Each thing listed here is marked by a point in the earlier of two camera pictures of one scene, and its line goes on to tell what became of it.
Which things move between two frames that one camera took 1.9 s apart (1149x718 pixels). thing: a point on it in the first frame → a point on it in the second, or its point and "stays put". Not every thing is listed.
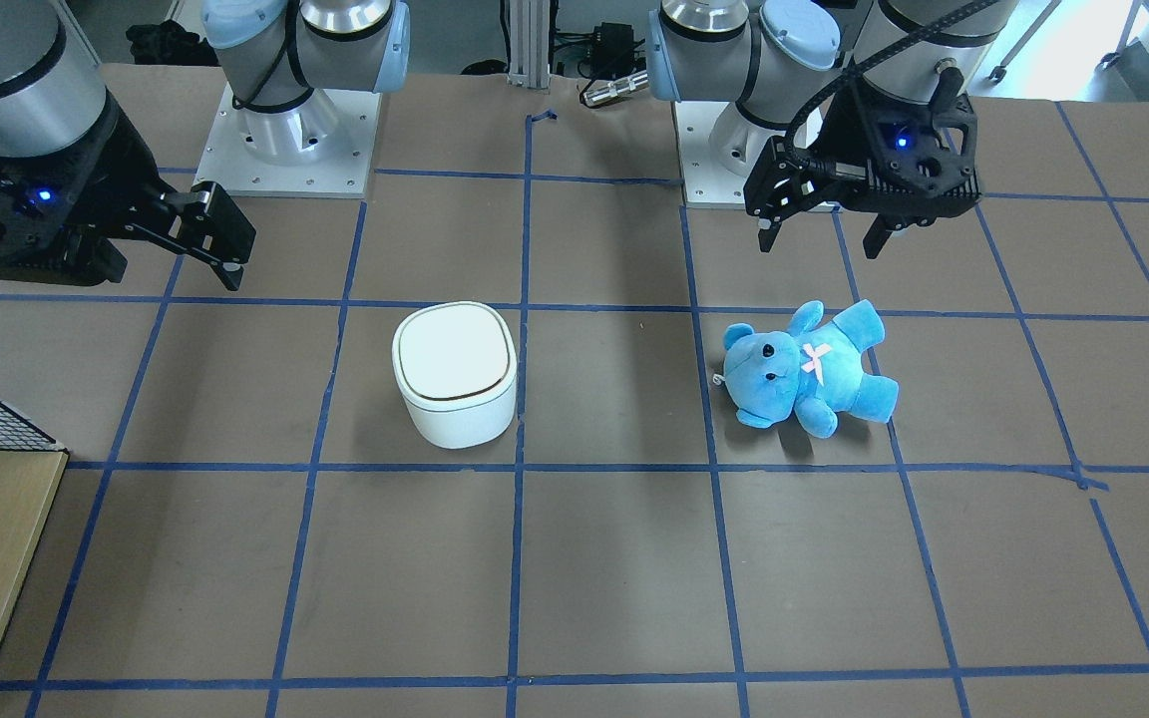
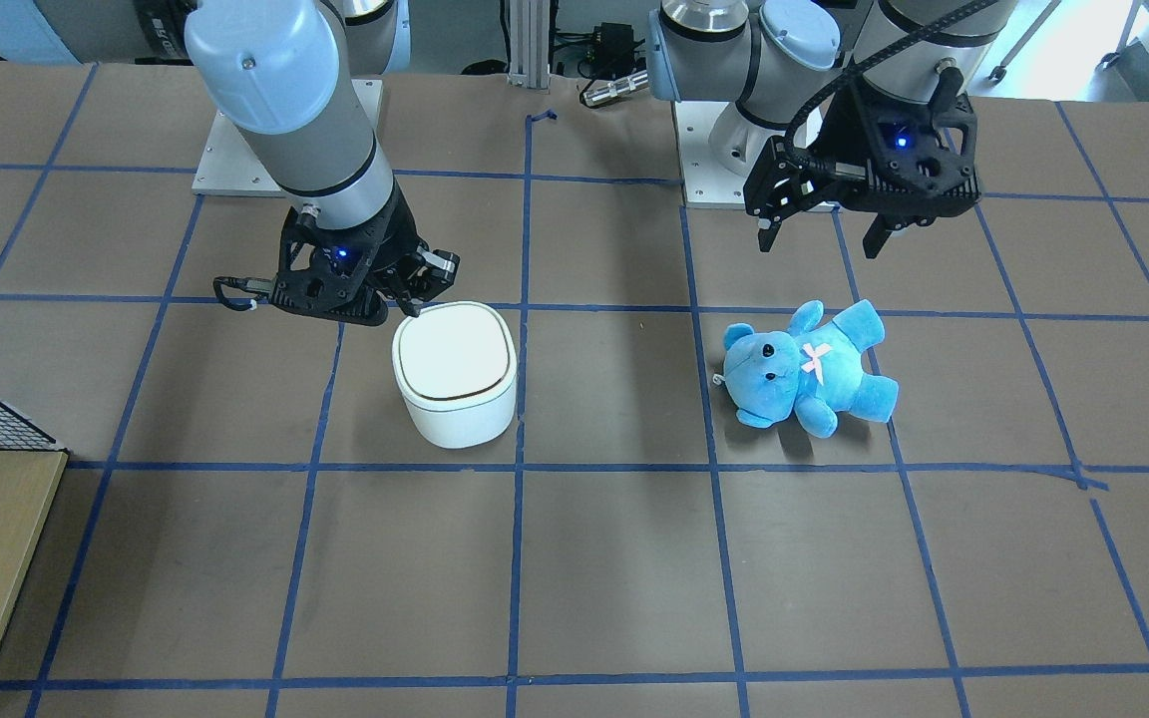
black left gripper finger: x=877 y=236 stays put
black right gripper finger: x=201 y=220 → x=410 y=304
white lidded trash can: x=456 y=365 stays put
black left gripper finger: x=767 y=236 stays put
